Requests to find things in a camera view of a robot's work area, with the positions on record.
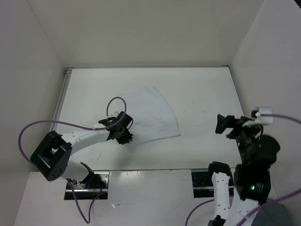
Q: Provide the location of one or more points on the white skirt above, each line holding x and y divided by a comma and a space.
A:
153, 117

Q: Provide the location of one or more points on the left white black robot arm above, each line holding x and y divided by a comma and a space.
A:
52, 156

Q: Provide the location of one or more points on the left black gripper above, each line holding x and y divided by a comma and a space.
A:
128, 136

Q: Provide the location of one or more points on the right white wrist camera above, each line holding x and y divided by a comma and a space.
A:
260, 116

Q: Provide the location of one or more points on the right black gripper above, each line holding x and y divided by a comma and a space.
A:
230, 120

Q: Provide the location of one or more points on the grey cloth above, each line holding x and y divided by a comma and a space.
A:
274, 215

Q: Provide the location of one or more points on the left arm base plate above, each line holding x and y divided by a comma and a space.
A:
98, 188

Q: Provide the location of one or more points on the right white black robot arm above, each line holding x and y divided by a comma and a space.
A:
238, 195

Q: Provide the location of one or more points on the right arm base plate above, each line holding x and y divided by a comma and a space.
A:
204, 182

